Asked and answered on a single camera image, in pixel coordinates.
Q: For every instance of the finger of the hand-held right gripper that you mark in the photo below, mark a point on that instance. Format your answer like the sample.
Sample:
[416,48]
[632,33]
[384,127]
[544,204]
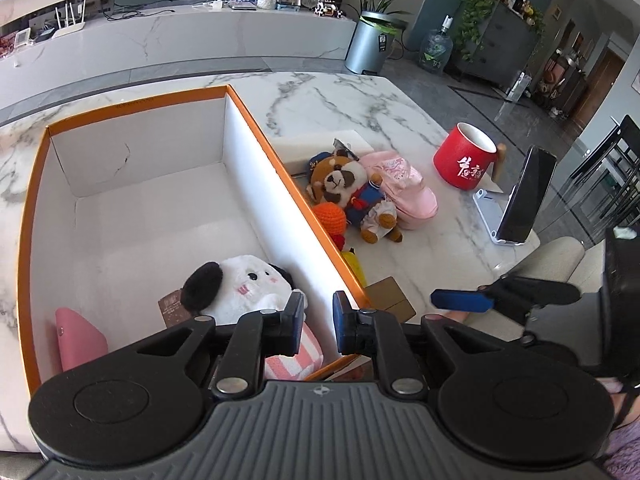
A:
[462,301]

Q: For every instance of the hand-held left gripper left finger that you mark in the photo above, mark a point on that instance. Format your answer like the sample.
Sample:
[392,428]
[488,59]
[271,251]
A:
[299,325]

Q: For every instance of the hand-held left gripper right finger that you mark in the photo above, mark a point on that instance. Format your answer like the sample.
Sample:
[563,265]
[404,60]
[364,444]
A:
[342,330]

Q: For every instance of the small tan cardboard box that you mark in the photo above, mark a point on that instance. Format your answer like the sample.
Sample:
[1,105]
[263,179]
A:
[390,300]

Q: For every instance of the small yellow toy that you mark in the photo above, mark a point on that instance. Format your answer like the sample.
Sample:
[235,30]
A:
[354,266]

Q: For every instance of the white plush dog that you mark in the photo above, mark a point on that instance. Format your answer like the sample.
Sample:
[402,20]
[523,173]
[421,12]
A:
[245,280]

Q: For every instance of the orange crochet ball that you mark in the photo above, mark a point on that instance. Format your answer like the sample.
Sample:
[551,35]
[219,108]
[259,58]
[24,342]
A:
[331,220]

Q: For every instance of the pink hat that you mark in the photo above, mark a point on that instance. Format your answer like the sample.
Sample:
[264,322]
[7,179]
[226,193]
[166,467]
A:
[410,195]

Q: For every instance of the orange cardboard box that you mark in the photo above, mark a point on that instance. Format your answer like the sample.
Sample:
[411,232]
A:
[280,200]

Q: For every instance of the dark brown box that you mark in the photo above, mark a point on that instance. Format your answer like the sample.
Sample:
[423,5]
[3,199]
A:
[172,310]

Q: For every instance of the raccoon plush toy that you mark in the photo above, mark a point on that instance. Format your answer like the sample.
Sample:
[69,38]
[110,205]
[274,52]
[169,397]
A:
[345,185]

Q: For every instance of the white box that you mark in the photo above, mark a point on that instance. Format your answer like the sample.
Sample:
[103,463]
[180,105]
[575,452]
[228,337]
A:
[305,152]

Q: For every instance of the pink case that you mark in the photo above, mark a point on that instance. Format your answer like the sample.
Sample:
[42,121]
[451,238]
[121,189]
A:
[80,340]

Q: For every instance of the beige chair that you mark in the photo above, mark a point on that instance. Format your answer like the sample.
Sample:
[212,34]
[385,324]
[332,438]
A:
[550,260]

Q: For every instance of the white phone stand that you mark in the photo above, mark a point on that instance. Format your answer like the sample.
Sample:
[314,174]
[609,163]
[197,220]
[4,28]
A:
[490,212]

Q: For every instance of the black smartphone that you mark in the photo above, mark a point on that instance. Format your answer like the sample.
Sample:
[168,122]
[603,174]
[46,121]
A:
[527,195]

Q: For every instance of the black dining chair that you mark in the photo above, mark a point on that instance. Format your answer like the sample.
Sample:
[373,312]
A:
[612,170]

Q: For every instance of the red mug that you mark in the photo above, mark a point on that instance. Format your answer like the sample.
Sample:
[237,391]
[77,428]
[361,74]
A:
[462,157]

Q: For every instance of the purple fuzzy blanket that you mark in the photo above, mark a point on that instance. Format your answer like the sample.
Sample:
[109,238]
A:
[625,455]

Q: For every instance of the water jug with pump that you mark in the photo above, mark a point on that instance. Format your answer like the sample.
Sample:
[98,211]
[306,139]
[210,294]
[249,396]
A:
[435,50]

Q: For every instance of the grey drawer cabinet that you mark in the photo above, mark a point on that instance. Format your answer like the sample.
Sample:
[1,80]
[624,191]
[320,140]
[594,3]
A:
[505,45]

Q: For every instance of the grey trash can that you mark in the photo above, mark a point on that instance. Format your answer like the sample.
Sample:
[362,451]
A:
[370,45]

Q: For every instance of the white marble TV cabinet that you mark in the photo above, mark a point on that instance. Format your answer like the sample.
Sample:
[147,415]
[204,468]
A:
[175,45]

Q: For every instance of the black white cow toy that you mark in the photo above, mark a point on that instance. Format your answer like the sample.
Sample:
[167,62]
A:
[327,8]

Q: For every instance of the grey tablet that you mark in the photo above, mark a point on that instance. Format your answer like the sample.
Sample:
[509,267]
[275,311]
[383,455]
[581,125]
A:
[244,6]

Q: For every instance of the white charger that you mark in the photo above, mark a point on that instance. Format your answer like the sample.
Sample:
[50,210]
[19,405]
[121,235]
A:
[215,6]

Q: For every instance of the white router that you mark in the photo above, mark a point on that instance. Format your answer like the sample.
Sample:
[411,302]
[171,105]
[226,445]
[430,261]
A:
[67,27]

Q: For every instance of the small white thermometer display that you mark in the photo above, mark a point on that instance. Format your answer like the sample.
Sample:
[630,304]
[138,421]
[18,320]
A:
[23,40]

